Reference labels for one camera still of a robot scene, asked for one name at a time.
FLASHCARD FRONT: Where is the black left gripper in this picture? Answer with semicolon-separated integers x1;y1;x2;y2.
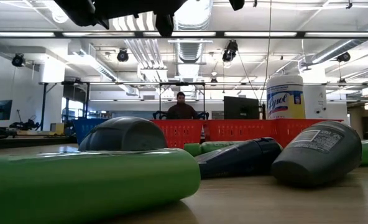
92;0;188;39

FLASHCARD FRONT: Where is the grey body wash bottle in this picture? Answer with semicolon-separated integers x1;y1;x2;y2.
270;120;363;189
77;116;168;153

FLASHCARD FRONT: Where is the dark blue squeeze tube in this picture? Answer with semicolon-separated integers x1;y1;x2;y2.
195;137;283;179

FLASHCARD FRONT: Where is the overhead LED light bar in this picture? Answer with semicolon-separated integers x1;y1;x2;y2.
0;30;368;40

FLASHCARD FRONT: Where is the black ceiling spotlight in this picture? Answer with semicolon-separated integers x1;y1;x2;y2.
11;53;26;68
116;48;130;63
221;39;239;63
337;51;352;63

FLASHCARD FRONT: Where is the person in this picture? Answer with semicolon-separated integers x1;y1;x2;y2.
166;91;199;121

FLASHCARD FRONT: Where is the white yellow wipes canister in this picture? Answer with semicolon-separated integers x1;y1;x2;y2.
265;73;306;121

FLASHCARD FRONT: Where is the black computer monitor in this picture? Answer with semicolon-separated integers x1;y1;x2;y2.
223;96;260;121

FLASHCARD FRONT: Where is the red plastic basket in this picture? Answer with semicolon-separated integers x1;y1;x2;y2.
274;118;344;149
151;119;205;149
202;119;280;142

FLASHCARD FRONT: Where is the blue plastic basket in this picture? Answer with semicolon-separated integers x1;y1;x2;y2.
71;117;110;146

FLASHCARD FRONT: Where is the yellow box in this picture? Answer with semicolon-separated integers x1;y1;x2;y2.
49;122;65;136

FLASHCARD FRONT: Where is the dark background table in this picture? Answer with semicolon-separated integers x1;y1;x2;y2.
0;134;79;151

